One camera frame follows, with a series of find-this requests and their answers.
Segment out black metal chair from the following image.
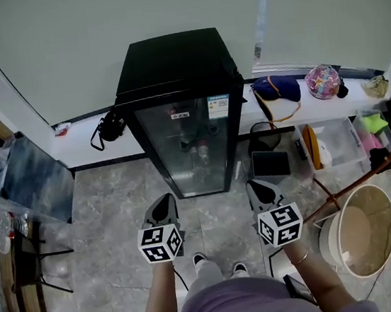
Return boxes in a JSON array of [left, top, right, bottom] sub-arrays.
[[6, 214, 81, 301]]

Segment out black wire mesh bin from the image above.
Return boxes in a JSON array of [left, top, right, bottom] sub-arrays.
[[244, 120, 284, 156]]

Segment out white window ledge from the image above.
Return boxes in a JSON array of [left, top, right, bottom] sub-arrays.
[[47, 62, 391, 171]]

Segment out neon green cloth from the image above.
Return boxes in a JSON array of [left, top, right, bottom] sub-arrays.
[[360, 112, 390, 136]]

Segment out grey roller blind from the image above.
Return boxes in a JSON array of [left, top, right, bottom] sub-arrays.
[[0, 0, 278, 134], [242, 0, 391, 90]]

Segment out grey box black lid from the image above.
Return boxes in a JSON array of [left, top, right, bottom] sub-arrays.
[[250, 146, 293, 187]]

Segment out black garment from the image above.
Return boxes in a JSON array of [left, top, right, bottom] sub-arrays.
[[368, 145, 391, 172]]

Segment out beige hat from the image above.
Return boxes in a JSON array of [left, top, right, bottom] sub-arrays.
[[360, 74, 391, 100]]

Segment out wooden coat rack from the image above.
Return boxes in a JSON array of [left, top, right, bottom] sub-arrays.
[[293, 139, 391, 224]]

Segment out black waist device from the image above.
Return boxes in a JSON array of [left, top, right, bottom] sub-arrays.
[[282, 270, 318, 310]]

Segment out small black pouch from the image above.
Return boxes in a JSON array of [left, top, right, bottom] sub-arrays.
[[334, 78, 350, 100]]

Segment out clear bin pink contents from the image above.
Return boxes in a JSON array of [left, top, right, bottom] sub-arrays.
[[350, 106, 391, 156]]

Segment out person's left shoe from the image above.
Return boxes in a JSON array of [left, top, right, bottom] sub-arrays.
[[192, 252, 209, 267]]

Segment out person's left forearm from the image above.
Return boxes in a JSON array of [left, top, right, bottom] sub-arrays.
[[133, 259, 183, 312]]

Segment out person's purple shirt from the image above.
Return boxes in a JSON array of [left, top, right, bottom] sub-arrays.
[[136, 259, 381, 312]]

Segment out person's right forearm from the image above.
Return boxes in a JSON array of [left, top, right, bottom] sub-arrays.
[[281, 233, 360, 312]]

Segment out white round tub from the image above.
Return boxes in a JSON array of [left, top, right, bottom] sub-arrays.
[[311, 181, 391, 282]]

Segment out clear bottle red label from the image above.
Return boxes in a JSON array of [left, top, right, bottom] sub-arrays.
[[196, 142, 211, 165]]

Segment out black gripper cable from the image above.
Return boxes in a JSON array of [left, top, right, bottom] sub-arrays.
[[266, 247, 287, 278], [172, 264, 189, 293]]

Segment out thin gold bracelet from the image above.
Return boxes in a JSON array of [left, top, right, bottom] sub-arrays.
[[289, 247, 311, 267]]

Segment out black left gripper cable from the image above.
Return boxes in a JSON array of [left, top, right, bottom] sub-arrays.
[[172, 264, 189, 293]]

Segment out navy bag orange strap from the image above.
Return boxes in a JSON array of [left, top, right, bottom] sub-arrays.
[[250, 72, 305, 127]]

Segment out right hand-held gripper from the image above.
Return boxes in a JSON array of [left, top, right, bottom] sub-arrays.
[[244, 173, 307, 251]]

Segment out pink patterned round bag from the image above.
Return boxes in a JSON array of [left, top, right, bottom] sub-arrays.
[[303, 62, 344, 103]]

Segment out person's grey trousers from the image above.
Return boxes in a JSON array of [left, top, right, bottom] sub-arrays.
[[183, 253, 251, 296]]

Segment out clear plastic storage bin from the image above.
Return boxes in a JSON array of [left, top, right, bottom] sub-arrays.
[[291, 115, 368, 175]]

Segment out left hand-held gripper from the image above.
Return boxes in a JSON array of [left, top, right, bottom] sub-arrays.
[[131, 192, 191, 266]]

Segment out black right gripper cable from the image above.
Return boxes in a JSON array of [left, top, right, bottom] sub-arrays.
[[266, 247, 287, 278]]

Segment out red white plastic wrapper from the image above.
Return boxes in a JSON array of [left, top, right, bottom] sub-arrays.
[[53, 121, 73, 137]]

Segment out white cloth item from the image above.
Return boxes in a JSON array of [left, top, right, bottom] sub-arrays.
[[316, 137, 334, 168]]

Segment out yellow bag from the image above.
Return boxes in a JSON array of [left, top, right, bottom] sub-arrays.
[[300, 123, 323, 172]]

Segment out black-framed glass door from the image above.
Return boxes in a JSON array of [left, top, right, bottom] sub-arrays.
[[112, 72, 259, 206]]

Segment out black shoulder bag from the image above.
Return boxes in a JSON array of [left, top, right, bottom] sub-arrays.
[[86, 107, 130, 154]]

